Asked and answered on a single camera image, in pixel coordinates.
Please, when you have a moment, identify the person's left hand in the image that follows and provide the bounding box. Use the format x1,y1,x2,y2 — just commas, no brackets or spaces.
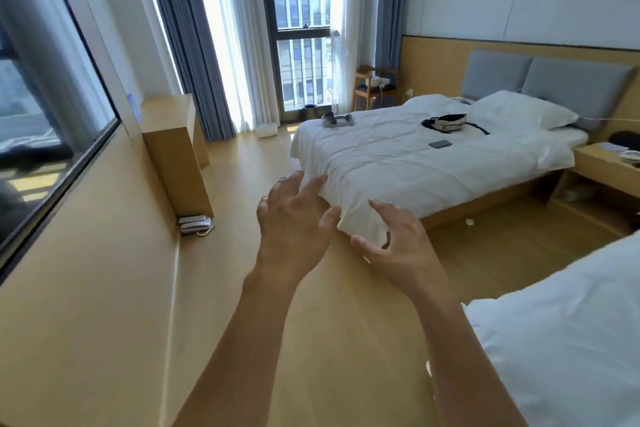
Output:
252,170,342,288

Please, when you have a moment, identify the person's right hand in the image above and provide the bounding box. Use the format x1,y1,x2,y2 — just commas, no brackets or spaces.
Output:
349,199,453,300

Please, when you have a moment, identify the wooden nightstand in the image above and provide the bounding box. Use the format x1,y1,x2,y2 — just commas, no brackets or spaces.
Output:
547,141,640,238

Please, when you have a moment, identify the person's right forearm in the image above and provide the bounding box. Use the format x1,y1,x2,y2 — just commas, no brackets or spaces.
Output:
415,286,529,427

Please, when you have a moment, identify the person's left forearm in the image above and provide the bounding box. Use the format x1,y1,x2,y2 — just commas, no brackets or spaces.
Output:
172,271,301,427

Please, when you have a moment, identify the white bed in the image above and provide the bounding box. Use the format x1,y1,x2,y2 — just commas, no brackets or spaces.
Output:
289,93,590,248
462,231,640,427

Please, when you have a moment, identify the white desk telephone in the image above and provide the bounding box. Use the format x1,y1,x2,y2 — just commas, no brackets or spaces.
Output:
177,214,215,238

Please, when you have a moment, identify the grey black device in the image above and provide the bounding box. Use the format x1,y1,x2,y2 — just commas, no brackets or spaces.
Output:
321,111,355,128

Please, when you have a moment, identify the wooden desk partition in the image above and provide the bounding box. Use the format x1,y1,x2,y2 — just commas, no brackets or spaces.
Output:
141,93,215,219

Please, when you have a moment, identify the black white bag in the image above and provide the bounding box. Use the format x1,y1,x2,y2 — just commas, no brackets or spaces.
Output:
421,113,491,136

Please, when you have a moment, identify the wooden chair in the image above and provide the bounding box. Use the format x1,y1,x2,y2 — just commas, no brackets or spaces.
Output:
351,65,401,112

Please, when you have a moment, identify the clear plastic bottle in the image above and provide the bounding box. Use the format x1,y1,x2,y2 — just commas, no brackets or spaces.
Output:
562,185,596,202

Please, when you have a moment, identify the white pillow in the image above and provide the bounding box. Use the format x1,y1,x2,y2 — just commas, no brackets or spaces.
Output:
467,89,580,131

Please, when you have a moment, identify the wooden headboard panel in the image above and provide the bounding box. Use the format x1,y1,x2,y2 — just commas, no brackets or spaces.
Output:
399,35,640,145

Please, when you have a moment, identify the grey headboard cushion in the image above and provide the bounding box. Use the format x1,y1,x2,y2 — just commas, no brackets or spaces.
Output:
459,49,533,101
521,57,635,133

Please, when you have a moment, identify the white sheer curtain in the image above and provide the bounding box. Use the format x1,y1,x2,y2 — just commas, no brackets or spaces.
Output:
189,0,281,135
329,0,383,115

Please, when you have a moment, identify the tall black framed window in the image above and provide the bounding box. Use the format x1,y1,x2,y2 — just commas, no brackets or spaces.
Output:
257,0,346,125

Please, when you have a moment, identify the blue grey curtain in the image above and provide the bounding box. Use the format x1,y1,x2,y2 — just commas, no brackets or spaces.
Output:
139,0,237,142
375,0,413,72

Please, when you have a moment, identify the wooden television wall panel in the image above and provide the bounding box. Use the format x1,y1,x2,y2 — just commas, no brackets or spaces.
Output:
0,0,181,427

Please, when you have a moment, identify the black wall television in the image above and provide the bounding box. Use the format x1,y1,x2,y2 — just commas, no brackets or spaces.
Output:
0,0,121,268

